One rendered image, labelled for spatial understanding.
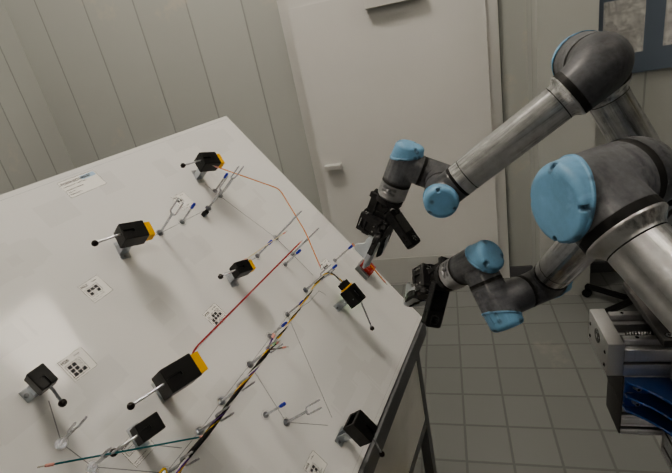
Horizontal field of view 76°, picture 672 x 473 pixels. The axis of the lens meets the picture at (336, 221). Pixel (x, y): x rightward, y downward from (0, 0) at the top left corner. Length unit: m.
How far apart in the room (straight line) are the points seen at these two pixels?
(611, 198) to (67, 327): 0.96
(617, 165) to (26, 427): 1.00
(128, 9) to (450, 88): 2.32
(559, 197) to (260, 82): 2.79
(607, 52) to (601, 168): 0.34
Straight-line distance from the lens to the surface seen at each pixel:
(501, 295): 0.99
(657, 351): 1.20
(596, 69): 0.94
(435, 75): 2.98
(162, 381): 0.92
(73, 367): 1.00
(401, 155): 1.07
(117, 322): 1.05
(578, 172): 0.65
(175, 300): 1.11
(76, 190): 1.20
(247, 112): 3.34
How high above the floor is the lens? 1.83
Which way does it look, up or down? 22 degrees down
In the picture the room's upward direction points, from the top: 12 degrees counter-clockwise
